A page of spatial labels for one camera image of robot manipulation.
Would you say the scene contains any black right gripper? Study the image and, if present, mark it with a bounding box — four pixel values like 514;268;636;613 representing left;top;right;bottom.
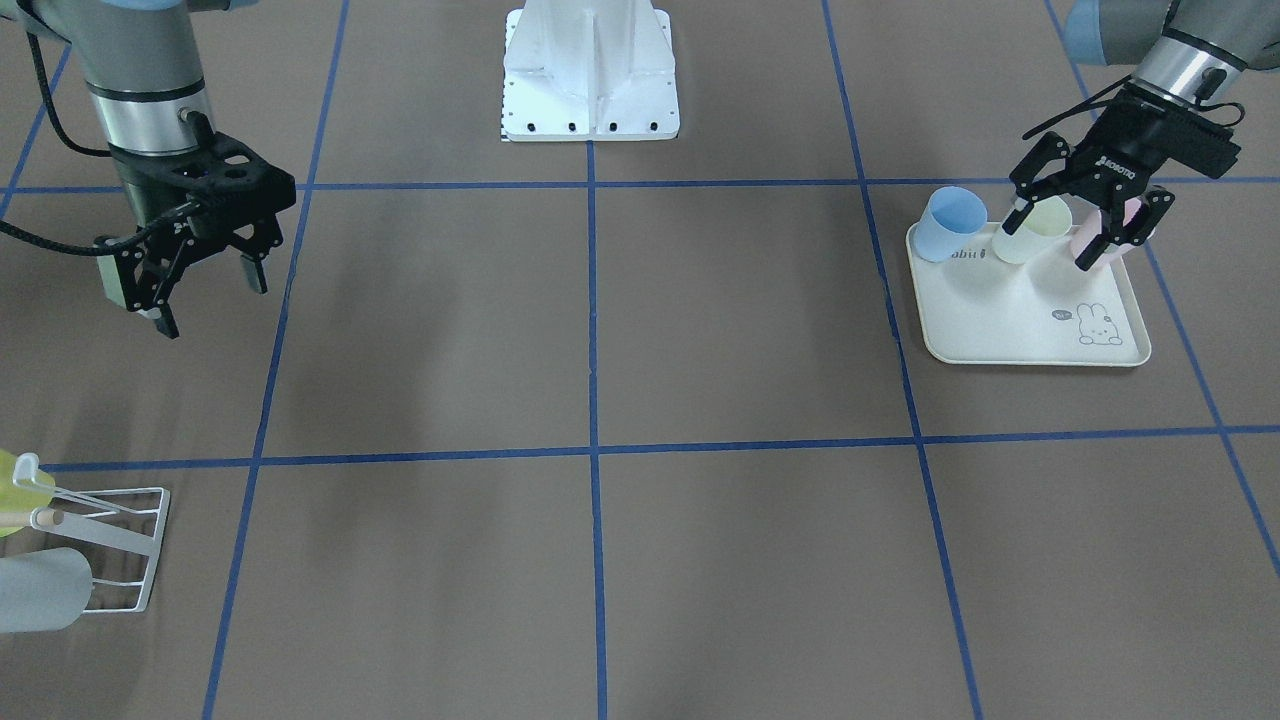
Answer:
97;132;297;340

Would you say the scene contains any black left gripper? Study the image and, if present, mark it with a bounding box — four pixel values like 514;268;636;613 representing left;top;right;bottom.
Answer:
1000;85;1243;273

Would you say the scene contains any pink plastic cup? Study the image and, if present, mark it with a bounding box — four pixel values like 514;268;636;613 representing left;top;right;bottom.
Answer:
1068;200;1156;263

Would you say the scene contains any yellow plastic cup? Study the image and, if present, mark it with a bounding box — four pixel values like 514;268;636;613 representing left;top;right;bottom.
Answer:
1;448;58;519

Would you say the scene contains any grey plastic cup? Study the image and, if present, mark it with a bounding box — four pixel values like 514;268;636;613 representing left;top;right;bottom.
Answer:
1;548;93;634

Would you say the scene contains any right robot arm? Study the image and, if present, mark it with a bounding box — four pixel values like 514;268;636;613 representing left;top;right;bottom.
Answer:
3;1;297;338

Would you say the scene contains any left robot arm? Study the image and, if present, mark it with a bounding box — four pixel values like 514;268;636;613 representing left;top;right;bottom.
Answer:
1002;1;1279;270

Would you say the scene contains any pale green plastic cup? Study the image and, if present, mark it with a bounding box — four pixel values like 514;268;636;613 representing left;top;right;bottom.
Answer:
991;197;1073;265

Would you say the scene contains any light blue cup back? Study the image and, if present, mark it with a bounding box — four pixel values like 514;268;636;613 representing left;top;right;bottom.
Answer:
910;186;988;263

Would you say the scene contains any cream serving tray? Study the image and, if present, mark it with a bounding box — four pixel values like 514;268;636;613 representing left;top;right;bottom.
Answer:
905;224;1152;368

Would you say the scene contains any black braided cable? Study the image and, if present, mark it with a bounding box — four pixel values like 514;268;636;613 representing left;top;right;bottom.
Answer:
0;29;201;259

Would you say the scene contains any white wire cup rack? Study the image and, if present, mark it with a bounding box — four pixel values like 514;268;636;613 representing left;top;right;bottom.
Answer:
3;454;172;619

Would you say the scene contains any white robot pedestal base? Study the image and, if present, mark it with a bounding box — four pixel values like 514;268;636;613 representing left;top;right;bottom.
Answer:
500;1;681;143

